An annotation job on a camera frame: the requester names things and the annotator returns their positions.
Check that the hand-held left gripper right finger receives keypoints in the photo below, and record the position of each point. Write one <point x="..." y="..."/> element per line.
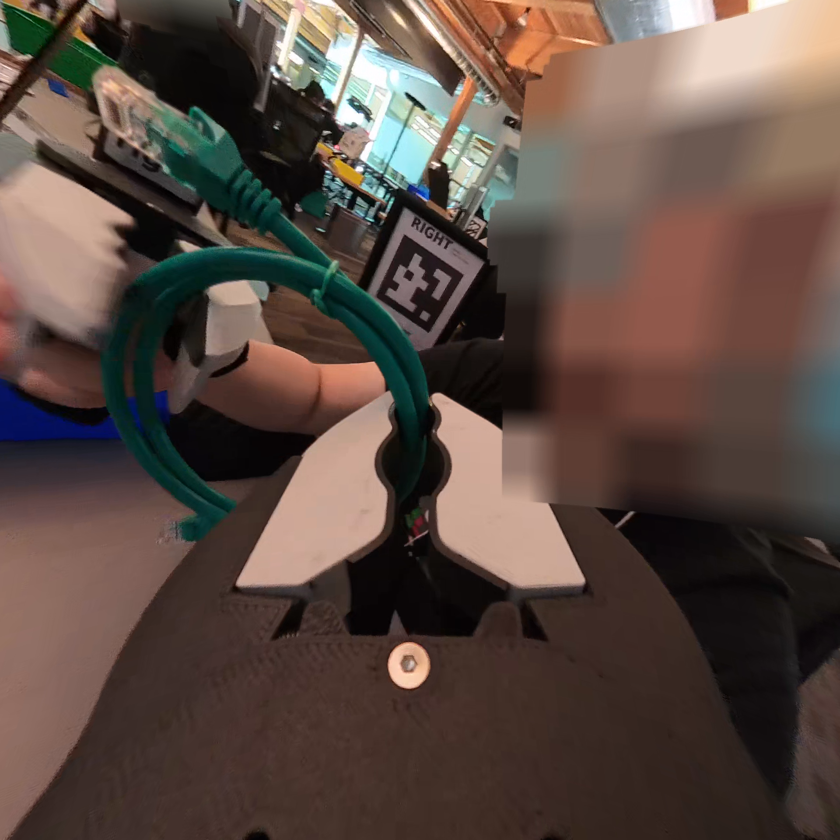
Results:
<point x="492" y="531"/>

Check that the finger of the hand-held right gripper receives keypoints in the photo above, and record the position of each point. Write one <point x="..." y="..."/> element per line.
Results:
<point x="59" y="262"/>
<point x="229" y="315"/>

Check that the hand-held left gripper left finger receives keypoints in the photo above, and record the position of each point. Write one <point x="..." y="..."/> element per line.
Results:
<point x="321" y="512"/>

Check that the blue plastic bin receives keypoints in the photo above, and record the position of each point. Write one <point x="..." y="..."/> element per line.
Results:
<point x="39" y="420"/>

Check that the person's right forearm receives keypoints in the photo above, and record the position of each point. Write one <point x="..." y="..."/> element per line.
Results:
<point x="275" y="387"/>

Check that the person's right hand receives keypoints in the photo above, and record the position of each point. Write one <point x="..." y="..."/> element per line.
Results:
<point x="65" y="380"/>

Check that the grey metal bin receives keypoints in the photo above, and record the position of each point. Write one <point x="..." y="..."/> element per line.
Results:
<point x="351" y="229"/>

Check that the black framed marker sign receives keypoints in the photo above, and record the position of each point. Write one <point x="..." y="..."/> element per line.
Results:
<point x="420" y="282"/>

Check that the green storage bin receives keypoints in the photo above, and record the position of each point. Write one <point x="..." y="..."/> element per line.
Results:
<point x="39" y="33"/>

